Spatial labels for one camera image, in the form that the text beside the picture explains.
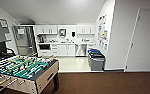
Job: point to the stainless steel dishwasher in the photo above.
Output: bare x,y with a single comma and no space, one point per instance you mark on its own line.
81,50

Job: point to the grey trash bin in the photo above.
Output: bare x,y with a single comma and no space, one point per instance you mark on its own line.
97,63

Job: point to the white door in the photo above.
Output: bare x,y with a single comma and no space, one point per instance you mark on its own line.
144,40

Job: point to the white two-door base cabinet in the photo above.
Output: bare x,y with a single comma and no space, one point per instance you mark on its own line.
66,50

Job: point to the black coffee maker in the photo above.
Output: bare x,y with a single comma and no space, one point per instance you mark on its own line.
40,39

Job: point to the stainless steel refrigerator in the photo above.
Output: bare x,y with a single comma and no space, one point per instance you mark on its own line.
25,41

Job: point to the black built-in microwave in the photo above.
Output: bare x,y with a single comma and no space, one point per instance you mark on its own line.
44,47

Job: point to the green foosball table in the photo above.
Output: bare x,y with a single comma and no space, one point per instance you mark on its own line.
22,68

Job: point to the white three-door wall cabinet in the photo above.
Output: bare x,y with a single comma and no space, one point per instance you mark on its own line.
46,30
85,29

